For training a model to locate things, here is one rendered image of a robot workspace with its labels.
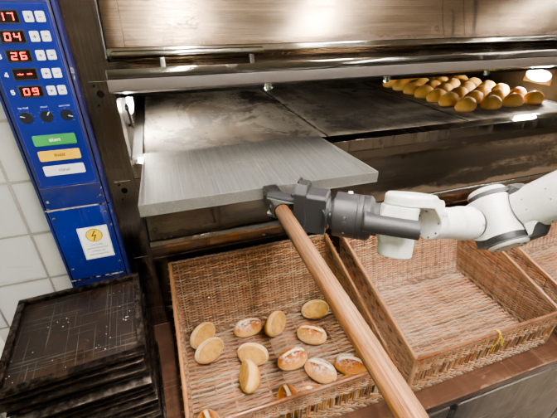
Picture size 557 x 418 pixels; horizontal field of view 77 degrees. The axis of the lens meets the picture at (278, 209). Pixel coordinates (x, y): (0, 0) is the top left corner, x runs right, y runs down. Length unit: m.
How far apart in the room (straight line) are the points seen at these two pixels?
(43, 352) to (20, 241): 0.34
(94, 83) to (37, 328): 0.59
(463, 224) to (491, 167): 0.87
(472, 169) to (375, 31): 0.71
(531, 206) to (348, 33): 0.62
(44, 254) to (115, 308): 0.30
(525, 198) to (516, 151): 0.89
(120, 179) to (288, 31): 0.59
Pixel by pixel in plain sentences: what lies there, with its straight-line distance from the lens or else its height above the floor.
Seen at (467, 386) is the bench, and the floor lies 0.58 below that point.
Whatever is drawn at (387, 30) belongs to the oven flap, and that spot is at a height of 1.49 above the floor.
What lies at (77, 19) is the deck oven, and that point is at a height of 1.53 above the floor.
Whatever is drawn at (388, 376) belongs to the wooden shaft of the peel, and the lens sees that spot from 0.43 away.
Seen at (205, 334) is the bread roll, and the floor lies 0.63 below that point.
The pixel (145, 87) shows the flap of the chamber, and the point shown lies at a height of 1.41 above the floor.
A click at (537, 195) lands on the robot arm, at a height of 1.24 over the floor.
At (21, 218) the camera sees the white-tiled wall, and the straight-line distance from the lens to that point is 1.14.
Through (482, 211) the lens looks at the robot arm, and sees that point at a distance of 0.85.
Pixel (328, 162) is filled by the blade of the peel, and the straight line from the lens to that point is 0.97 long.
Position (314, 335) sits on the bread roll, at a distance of 1.20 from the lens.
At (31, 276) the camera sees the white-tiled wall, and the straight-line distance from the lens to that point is 1.24.
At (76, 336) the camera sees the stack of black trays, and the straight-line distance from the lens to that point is 0.97.
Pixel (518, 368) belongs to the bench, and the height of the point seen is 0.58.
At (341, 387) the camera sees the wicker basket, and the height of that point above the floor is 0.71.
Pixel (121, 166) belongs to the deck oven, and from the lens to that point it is 1.03.
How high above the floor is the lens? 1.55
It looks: 30 degrees down
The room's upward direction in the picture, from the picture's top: straight up
